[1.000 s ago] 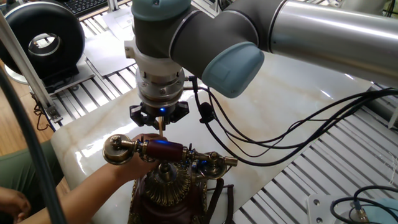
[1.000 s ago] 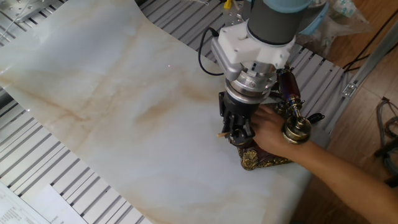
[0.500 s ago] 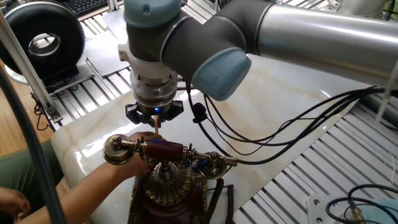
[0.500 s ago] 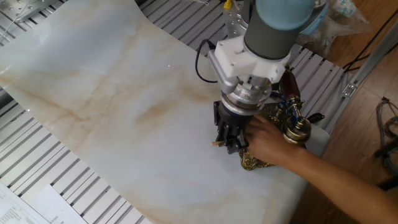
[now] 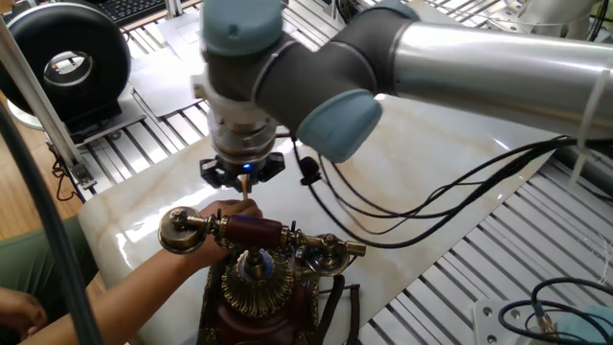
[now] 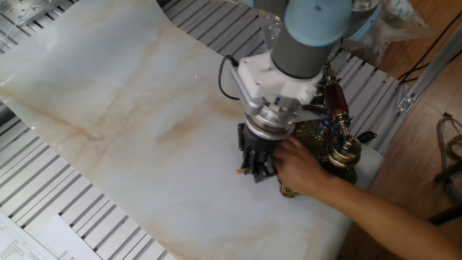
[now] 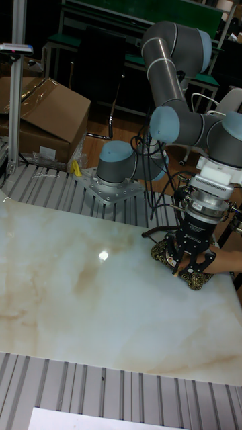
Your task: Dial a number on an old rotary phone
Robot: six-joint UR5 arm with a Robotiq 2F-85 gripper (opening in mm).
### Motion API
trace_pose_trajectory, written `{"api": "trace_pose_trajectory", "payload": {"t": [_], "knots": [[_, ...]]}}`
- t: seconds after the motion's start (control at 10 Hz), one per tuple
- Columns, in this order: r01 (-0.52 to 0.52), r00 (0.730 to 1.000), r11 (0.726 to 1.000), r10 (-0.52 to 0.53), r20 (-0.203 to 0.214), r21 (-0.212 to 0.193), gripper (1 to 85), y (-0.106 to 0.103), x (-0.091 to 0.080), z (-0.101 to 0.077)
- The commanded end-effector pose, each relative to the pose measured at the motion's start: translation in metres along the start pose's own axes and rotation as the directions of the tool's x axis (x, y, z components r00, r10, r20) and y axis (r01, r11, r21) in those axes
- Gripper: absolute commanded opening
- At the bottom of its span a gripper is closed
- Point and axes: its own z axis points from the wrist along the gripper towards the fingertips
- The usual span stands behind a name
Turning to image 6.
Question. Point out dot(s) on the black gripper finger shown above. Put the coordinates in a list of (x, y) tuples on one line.
[(265, 169), (249, 162)]

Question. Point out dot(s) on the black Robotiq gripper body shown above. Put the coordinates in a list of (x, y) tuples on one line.
[(256, 141)]

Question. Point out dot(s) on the short wooden stick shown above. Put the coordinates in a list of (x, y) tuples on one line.
[(242, 170)]

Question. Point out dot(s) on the maroon brass rotary phone base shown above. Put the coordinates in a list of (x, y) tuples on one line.
[(310, 137)]

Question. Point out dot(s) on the person bare forearm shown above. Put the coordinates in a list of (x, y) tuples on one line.
[(390, 224)]

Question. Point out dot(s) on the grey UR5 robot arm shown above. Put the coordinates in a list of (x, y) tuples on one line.
[(310, 36)]

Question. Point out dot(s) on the maroon brass phone handset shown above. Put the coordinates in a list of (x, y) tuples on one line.
[(335, 99)]

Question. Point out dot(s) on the person bare hand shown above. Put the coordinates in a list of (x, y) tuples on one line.
[(299, 169)]

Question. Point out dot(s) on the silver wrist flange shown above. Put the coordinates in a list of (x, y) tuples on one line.
[(270, 121)]

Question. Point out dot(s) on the clear plastic bag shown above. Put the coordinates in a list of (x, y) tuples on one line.
[(393, 29)]

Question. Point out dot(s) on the blank white paper sheet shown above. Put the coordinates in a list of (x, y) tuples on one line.
[(68, 242)]

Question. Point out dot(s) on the printed paper sheet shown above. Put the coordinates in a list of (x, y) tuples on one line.
[(18, 242)]

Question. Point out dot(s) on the silver perforated metal plate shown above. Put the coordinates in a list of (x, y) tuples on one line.
[(32, 11)]

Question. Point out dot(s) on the white printed wrist mount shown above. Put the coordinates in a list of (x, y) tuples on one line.
[(263, 79)]

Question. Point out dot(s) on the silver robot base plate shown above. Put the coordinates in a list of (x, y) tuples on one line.
[(270, 30)]

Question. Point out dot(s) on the aluminium frame bar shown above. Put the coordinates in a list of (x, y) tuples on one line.
[(426, 76)]

